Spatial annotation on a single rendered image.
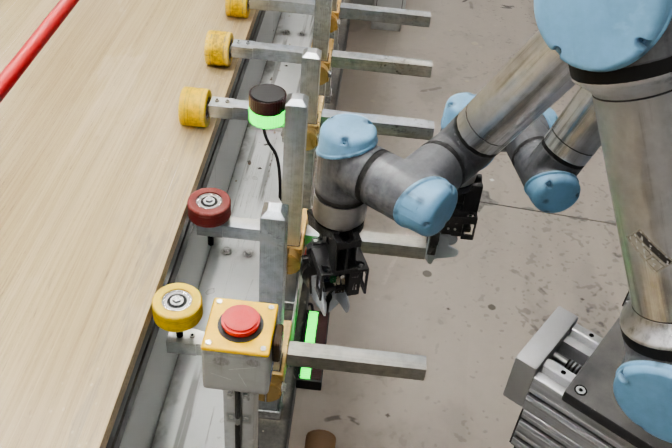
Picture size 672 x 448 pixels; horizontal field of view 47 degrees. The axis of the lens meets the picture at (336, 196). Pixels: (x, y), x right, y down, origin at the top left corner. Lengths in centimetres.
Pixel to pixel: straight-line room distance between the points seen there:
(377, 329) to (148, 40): 112
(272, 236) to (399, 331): 143
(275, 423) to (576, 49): 89
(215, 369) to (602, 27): 50
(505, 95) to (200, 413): 84
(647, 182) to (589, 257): 213
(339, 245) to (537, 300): 166
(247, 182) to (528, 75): 114
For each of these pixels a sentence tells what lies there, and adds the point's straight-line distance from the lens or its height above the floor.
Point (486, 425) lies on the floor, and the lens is 229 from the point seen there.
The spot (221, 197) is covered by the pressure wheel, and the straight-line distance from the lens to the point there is 145.
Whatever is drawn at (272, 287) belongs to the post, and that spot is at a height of 102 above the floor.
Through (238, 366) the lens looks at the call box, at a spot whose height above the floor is 120.
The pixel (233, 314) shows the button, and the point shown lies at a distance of 81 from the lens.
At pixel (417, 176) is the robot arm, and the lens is 95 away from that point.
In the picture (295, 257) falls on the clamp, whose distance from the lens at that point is 139.
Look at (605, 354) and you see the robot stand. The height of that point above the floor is 104.
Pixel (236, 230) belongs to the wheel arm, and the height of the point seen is 85.
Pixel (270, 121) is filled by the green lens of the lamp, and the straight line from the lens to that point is 123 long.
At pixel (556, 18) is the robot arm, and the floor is 155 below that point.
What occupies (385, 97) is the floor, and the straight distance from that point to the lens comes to 347.
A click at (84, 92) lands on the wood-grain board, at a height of 90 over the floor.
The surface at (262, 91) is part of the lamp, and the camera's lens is 124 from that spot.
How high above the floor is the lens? 184
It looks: 40 degrees down
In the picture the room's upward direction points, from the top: 6 degrees clockwise
